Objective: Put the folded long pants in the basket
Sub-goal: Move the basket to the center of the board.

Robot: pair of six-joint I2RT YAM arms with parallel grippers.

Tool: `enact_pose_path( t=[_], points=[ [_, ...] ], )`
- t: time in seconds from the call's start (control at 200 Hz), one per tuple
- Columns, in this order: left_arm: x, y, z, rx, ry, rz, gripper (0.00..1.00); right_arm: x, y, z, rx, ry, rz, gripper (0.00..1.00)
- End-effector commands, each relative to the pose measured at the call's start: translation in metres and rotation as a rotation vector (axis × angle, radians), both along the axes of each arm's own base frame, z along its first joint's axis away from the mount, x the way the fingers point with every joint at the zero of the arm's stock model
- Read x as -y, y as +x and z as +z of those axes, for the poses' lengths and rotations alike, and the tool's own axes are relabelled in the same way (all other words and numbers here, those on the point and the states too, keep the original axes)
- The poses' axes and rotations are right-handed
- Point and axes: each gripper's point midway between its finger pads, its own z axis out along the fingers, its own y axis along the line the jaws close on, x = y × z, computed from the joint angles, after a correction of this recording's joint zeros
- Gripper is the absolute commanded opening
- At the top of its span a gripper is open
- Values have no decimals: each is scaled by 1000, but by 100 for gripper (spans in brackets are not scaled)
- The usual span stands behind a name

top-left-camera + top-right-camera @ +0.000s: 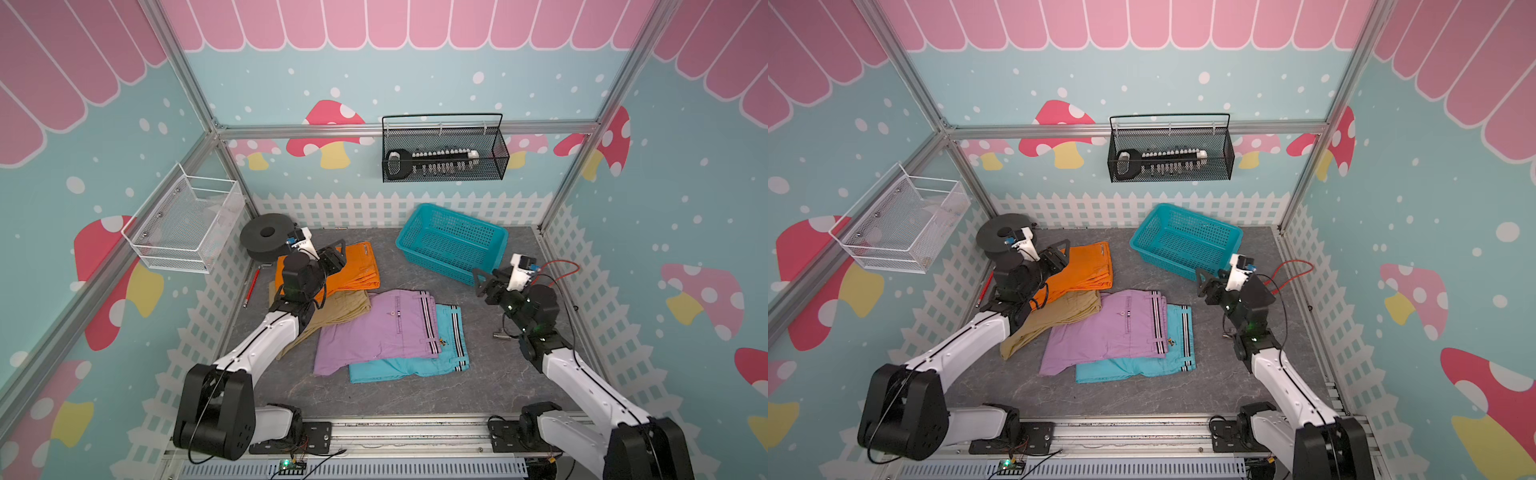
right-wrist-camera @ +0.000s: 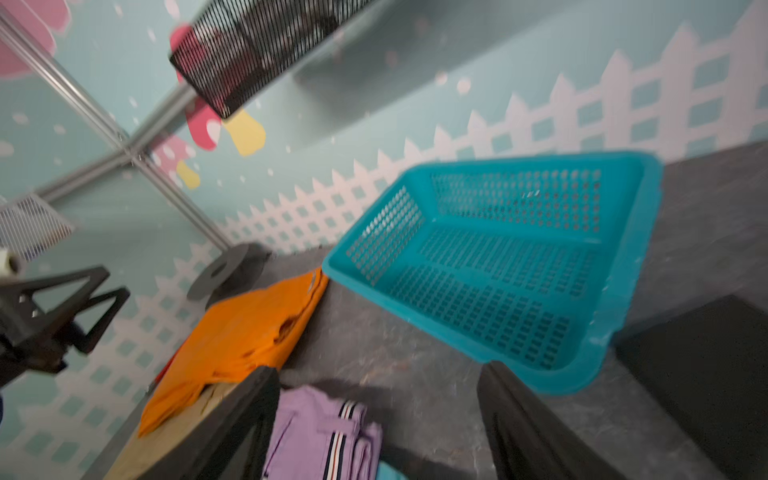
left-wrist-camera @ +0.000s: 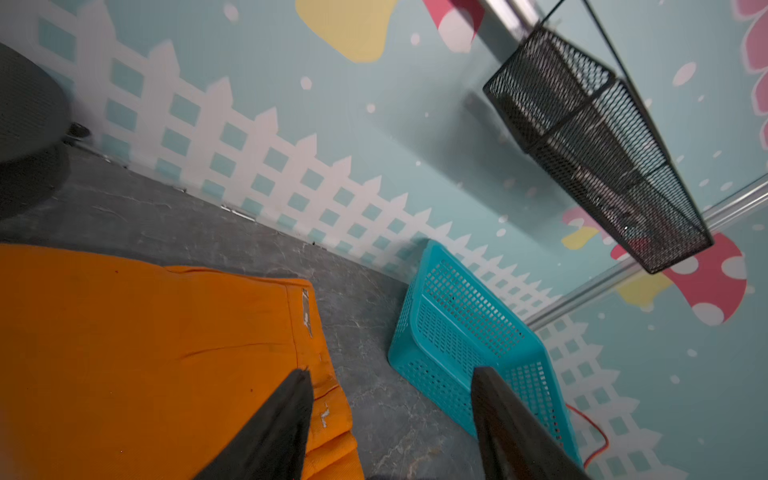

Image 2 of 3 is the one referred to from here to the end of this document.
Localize purple pants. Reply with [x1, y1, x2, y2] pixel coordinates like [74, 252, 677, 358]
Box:
[262, 386, 383, 480]

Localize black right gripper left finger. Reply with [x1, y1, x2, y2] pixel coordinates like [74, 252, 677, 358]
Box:
[140, 367, 280, 480]

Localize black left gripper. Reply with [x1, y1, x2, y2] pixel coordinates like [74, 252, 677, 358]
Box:
[1, 266, 130, 384]

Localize teal pants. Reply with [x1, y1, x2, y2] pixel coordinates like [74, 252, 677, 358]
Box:
[375, 461, 408, 480]

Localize orange pants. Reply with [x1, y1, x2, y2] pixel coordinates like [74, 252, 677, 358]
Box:
[138, 268, 329, 437]

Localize black wire wall basket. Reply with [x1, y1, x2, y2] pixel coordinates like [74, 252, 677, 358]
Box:
[170, 0, 369, 119]

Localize white wire wall basket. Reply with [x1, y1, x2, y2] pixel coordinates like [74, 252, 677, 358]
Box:
[1, 194, 75, 262]

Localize teal plastic basket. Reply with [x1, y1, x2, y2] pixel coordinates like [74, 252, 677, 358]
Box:
[322, 151, 663, 395]

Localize black flat pad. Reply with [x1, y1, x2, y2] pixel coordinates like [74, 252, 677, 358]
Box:
[614, 295, 767, 479]

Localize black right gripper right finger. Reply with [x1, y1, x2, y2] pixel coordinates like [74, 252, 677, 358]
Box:
[476, 361, 624, 479]

